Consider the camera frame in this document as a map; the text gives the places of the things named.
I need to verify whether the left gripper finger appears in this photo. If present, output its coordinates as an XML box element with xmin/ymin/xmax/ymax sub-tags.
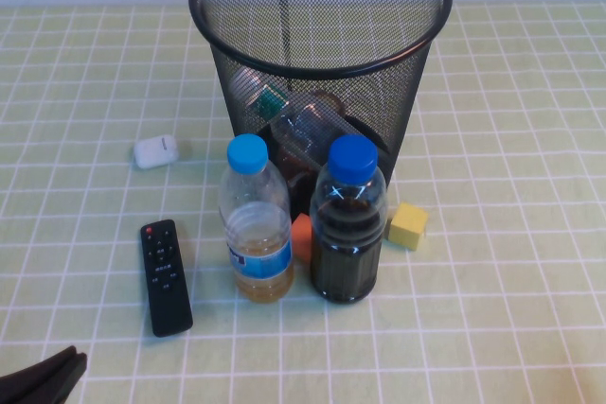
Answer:
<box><xmin>13</xmin><ymin>354</ymin><xmax>88</xmax><ymax>404</ymax></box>
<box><xmin>0</xmin><ymin>345</ymin><xmax>77</xmax><ymax>404</ymax></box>

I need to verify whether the white-capped bottle green label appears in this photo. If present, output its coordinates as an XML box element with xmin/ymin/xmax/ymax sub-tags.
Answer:
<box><xmin>230</xmin><ymin>66</ymin><xmax>354</xmax><ymax>159</ymax></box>

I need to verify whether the small bottle red-striped label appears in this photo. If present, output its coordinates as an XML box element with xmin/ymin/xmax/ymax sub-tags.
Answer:
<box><xmin>277</xmin><ymin>89</ymin><xmax>354</xmax><ymax>206</ymax></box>

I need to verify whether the black mesh wastebasket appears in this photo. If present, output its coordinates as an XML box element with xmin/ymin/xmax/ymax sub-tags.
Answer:
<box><xmin>187</xmin><ymin>0</ymin><xmax>454</xmax><ymax>220</ymax></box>

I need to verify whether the black remote control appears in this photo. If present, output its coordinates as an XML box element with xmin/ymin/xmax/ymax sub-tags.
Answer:
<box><xmin>140</xmin><ymin>219</ymin><xmax>194</xmax><ymax>338</ymax></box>

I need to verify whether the light-blue-capped bottle yellow liquid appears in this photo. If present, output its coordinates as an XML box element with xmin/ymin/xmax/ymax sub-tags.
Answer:
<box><xmin>218</xmin><ymin>132</ymin><xmax>294</xmax><ymax>305</ymax></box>

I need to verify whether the white earbuds case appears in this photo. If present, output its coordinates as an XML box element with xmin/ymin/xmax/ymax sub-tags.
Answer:
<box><xmin>132</xmin><ymin>135</ymin><xmax>180</xmax><ymax>169</ymax></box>

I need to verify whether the orange cube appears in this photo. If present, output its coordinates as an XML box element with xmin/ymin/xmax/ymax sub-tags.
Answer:
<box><xmin>290</xmin><ymin>213</ymin><xmax>313</xmax><ymax>266</ymax></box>

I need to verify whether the dark-blue-capped bottle dark liquid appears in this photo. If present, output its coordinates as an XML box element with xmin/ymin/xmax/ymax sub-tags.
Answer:
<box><xmin>310</xmin><ymin>133</ymin><xmax>389</xmax><ymax>305</ymax></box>

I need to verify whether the yellow cube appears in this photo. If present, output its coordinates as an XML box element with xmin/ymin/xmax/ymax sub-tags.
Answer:
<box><xmin>387</xmin><ymin>202</ymin><xmax>430</xmax><ymax>252</ymax></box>

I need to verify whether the green checked tablecloth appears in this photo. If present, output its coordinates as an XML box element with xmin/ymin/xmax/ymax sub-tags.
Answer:
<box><xmin>0</xmin><ymin>1</ymin><xmax>606</xmax><ymax>404</ymax></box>

